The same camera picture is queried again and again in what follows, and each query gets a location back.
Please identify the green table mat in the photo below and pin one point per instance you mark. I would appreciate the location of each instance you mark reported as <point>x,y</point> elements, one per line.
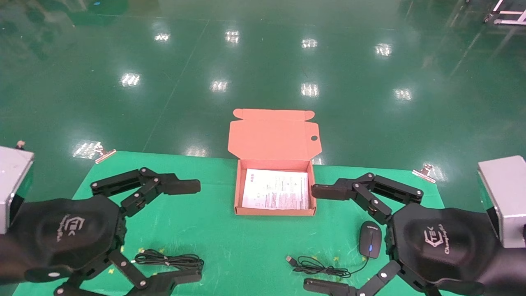
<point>230,242</point>

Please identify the orange cardboard box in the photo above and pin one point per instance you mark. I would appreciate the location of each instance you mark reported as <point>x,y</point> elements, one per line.
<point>273,137</point>

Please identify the white printed instruction sheet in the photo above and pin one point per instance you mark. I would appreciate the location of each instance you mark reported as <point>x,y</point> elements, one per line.
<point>275,189</point>

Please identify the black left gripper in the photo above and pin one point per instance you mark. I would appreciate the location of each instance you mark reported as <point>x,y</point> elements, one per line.
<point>61,230</point>

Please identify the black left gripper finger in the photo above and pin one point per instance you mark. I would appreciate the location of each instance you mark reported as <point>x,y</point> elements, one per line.
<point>172,281</point>
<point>181,186</point>

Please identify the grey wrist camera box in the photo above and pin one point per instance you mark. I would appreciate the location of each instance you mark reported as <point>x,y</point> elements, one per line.
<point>507,197</point>
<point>12,185</point>

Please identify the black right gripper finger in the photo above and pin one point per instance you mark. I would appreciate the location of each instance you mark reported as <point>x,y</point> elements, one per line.
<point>328,191</point>
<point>328,287</point>

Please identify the white metal cart frame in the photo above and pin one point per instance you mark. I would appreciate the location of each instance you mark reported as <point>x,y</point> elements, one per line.
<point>507,20</point>

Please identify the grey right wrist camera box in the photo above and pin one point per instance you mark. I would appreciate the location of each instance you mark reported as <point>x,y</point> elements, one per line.
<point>507,197</point>

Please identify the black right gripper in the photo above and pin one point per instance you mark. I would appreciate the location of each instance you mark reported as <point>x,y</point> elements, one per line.
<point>448,242</point>

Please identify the metal binder clip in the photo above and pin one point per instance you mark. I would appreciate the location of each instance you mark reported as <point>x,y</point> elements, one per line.
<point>425,172</point>
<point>104,154</point>

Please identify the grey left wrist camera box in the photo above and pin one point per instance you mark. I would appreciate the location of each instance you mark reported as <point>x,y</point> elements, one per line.
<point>12,185</point>

